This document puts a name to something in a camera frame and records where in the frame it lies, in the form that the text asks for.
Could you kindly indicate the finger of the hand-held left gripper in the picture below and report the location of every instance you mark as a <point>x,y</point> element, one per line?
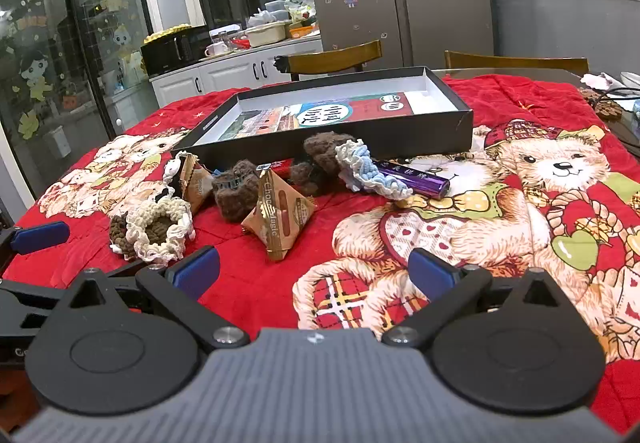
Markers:
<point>30,293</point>
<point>40,235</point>

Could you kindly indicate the black white crochet toy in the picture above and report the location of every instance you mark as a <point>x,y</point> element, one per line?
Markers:
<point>172,173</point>

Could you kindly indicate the white pink mug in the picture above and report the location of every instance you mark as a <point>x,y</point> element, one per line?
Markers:
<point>216,49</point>

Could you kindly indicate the black microwave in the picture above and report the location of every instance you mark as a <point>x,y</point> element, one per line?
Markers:
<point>170,50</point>

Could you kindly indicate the small red wrapper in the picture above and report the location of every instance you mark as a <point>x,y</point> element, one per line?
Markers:
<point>280,166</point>

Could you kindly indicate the clear plastic containers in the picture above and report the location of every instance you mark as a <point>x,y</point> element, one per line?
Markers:
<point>275,8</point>

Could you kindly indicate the black shallow box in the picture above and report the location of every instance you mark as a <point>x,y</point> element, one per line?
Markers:
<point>435,135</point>

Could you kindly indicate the clear glass jar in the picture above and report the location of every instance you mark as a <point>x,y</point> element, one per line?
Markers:
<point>230,37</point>

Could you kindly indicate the white tissue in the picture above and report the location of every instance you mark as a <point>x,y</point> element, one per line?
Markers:
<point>600,80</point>

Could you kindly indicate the brown crochet piece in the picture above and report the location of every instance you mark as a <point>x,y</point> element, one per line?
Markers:
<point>327,150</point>
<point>235,190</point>
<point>305,178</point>

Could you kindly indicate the white kitchen cabinet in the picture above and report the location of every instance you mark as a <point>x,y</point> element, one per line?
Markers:
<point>225,73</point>

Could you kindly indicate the red plastic packet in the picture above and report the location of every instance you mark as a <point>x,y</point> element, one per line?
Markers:
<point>241,43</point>

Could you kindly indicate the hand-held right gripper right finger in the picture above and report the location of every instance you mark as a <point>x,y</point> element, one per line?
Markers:
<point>432,270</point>

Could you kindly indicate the yellow tray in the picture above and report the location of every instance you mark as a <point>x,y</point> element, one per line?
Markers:
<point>167,32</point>

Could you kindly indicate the plastic food bags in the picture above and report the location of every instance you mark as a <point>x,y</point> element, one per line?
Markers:
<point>300,3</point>

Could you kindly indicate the wooden chair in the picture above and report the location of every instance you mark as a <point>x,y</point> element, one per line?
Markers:
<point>330,58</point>
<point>515,62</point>

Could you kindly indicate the blue white crochet scrunchie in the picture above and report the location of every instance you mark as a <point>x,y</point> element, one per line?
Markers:
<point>370,173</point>

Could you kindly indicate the brown crochet coaster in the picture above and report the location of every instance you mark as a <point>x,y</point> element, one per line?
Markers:
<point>607,108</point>

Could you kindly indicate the glass door with stickers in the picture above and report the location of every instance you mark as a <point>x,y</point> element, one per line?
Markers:
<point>50,73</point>

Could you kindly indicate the printed paper sheet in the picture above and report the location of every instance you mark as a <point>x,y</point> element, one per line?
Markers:
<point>350,108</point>

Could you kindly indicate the red bear printed blanket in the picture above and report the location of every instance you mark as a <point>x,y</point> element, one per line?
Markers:
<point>280,283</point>

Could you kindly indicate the white bowl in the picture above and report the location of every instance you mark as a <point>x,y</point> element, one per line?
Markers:
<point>631,78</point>

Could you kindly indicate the gold triangular snack packet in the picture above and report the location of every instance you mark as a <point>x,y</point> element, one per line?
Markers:
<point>197,183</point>
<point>277,215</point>

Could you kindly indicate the cream brown crochet scrunchie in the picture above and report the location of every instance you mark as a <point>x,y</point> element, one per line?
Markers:
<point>155,228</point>

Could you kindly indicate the purple lighter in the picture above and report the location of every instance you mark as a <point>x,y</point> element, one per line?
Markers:
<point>420,180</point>

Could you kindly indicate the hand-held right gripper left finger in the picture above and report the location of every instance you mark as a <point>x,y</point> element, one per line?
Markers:
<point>192,270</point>

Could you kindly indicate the orange container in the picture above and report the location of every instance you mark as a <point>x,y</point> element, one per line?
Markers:
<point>304,31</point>

